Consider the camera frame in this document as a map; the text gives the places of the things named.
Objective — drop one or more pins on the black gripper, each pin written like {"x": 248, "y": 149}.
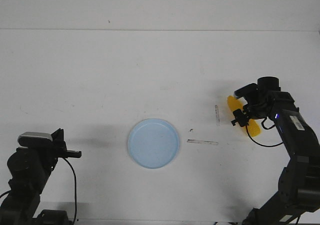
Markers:
{"x": 257, "y": 107}
{"x": 59, "y": 148}

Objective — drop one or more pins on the yellow toy corn cob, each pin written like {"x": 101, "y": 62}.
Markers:
{"x": 234, "y": 104}

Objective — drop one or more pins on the light blue round plate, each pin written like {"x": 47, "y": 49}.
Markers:
{"x": 153, "y": 143}

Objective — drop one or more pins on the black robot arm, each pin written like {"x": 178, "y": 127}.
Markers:
{"x": 30, "y": 167}
{"x": 299, "y": 183}

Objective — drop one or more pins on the vertical clear tape strip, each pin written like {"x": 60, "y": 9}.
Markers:
{"x": 217, "y": 115}

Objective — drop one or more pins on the horizontal clear tape strip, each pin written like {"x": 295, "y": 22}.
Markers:
{"x": 202, "y": 142}

